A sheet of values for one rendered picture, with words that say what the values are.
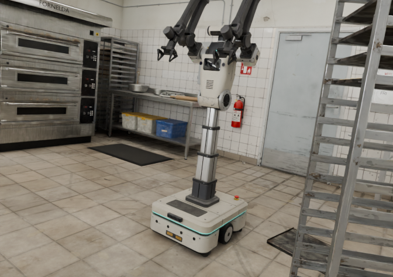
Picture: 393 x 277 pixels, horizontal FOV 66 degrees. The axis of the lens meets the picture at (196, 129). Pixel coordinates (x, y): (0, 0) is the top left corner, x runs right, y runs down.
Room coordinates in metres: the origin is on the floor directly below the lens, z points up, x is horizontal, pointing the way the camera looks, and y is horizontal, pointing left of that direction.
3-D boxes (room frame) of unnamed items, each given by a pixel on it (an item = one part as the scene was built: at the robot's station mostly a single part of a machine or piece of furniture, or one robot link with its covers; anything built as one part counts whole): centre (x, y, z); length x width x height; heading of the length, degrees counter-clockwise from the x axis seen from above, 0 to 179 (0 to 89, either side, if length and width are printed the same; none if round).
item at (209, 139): (2.25, -0.11, 0.65); 0.11 x 0.11 x 0.40; 55
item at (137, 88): (5.55, 1.14, 0.95); 0.39 x 0.39 x 0.14
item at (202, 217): (2.24, -0.10, 0.24); 0.68 x 0.53 x 0.41; 145
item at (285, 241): (2.11, -0.99, 0.02); 0.60 x 0.40 x 0.03; 43
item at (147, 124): (5.34, 0.80, 0.36); 0.47 x 0.38 x 0.26; 145
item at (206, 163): (2.25, -0.11, 0.45); 0.13 x 0.13 x 0.40; 55
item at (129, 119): (5.57, 1.13, 0.36); 0.47 x 0.39 x 0.26; 144
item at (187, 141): (5.26, 0.68, 0.49); 1.90 x 0.72 x 0.98; 55
